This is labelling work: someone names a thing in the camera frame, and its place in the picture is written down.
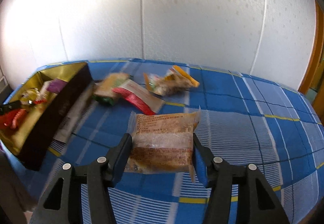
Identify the purple snack packet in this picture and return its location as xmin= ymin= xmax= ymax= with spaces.
xmin=47 ymin=78 xmax=67 ymax=94

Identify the white red snack packet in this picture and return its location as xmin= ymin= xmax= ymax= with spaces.
xmin=113 ymin=79 xmax=165 ymax=116

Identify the green brown snack packet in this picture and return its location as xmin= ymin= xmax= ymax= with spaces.
xmin=93 ymin=72 xmax=130 ymax=106

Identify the brown cake clear packet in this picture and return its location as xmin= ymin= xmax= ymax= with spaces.
xmin=124 ymin=110 xmax=201 ymax=182

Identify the large red snack packet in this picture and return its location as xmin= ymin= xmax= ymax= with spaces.
xmin=1 ymin=108 xmax=28 ymax=130

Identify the wooden door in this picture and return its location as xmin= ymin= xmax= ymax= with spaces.
xmin=298 ymin=0 xmax=323 ymax=123

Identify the gold black gift box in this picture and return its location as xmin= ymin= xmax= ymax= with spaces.
xmin=1 ymin=62 xmax=92 ymax=171

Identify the orange clear snack bag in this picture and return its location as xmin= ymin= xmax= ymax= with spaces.
xmin=143 ymin=65 xmax=200 ymax=96

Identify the yellow black snack packet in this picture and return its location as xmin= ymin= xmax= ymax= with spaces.
xmin=20 ymin=88 xmax=47 ymax=106

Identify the long white snack packet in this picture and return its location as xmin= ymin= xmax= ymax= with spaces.
xmin=53 ymin=82 xmax=97 ymax=143

